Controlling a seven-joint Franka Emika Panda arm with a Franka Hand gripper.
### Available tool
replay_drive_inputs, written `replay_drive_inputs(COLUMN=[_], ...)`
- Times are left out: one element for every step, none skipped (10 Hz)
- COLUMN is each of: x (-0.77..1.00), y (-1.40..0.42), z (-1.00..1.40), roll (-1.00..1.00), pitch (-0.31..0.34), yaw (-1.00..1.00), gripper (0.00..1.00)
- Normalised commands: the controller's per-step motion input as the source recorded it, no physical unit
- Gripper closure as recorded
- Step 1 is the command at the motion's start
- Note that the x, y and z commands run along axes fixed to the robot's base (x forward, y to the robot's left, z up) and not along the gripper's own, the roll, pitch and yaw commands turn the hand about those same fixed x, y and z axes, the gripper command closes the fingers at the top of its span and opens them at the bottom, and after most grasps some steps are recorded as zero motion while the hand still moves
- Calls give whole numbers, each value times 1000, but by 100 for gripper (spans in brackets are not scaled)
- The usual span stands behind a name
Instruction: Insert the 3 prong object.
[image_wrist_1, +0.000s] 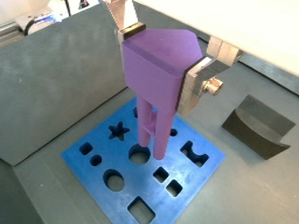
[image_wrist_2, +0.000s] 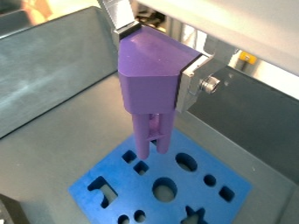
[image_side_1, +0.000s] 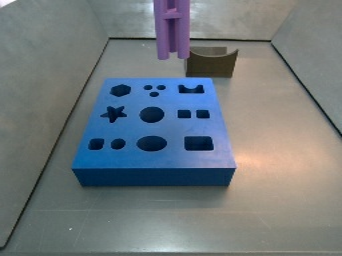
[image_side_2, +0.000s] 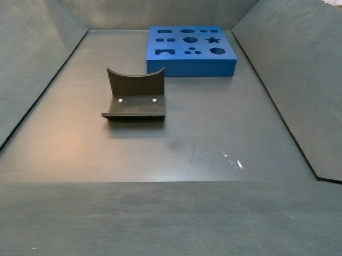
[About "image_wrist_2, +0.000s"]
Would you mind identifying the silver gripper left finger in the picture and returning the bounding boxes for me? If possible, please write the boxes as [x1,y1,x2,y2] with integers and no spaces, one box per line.
[98,0,142,47]

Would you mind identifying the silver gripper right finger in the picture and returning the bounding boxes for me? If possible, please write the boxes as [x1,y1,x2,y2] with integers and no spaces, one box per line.
[175,37,236,113]

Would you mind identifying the purple three prong object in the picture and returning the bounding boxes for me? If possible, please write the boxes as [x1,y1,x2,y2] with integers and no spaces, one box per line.
[118,26,202,159]

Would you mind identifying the blue shape sorting board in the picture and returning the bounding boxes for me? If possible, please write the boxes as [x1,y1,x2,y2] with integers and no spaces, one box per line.
[69,130,251,224]

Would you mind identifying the grey metal bin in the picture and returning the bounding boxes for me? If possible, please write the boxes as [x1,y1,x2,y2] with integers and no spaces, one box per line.
[0,8,299,224]

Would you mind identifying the black block corner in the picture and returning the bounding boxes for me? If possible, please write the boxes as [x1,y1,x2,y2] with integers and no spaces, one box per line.
[0,193,29,224]

